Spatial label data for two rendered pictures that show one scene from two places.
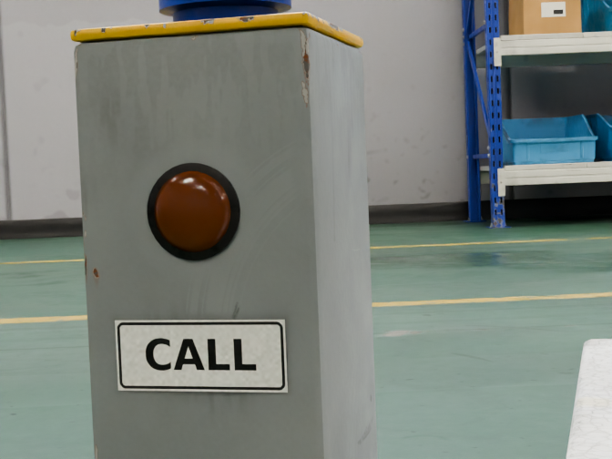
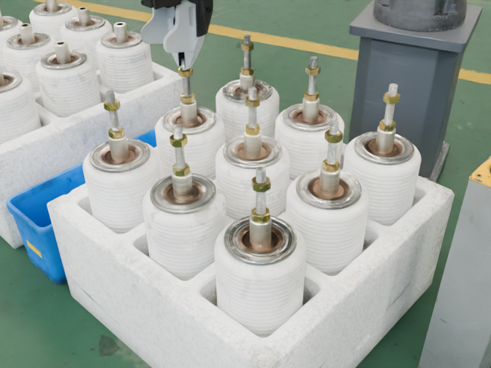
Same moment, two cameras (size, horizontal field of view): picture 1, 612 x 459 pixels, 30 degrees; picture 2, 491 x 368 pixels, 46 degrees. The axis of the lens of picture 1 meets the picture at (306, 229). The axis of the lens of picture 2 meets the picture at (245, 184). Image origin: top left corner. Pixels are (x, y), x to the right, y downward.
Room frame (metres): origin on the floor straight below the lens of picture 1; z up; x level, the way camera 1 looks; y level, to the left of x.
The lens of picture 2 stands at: (0.89, 0.00, 0.65)
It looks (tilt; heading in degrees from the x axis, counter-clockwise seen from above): 36 degrees down; 208
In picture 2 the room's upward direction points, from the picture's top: 1 degrees counter-clockwise
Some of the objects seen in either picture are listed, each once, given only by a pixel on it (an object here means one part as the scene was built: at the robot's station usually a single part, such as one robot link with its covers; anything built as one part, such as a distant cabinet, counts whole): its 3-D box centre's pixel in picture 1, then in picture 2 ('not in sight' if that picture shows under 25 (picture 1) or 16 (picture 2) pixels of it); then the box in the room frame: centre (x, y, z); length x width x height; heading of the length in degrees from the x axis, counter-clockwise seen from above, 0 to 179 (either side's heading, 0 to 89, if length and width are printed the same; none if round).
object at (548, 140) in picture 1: (540, 139); not in sight; (5.01, -1.04, 0.36); 0.50 x 0.38 x 0.21; 2
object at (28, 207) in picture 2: not in sight; (111, 202); (0.33, -0.55, 0.06); 0.30 x 0.11 x 0.12; 164
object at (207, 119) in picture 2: not in sight; (189, 120); (0.31, -0.39, 0.25); 0.08 x 0.08 x 0.01
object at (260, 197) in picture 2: not in sight; (260, 200); (0.49, -0.19, 0.30); 0.01 x 0.01 x 0.08
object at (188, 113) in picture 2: not in sight; (188, 112); (0.31, -0.39, 0.26); 0.02 x 0.02 x 0.03
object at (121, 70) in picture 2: not in sight; (128, 86); (0.12, -0.65, 0.16); 0.10 x 0.10 x 0.18
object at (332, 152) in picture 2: not in sight; (332, 152); (0.38, -0.16, 0.30); 0.01 x 0.01 x 0.08
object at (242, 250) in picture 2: not in sight; (260, 239); (0.49, -0.19, 0.25); 0.08 x 0.08 x 0.01
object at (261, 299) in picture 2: not in sight; (259, 300); (0.49, -0.19, 0.16); 0.10 x 0.10 x 0.18
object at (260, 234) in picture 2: not in sight; (260, 230); (0.49, -0.19, 0.26); 0.02 x 0.02 x 0.03
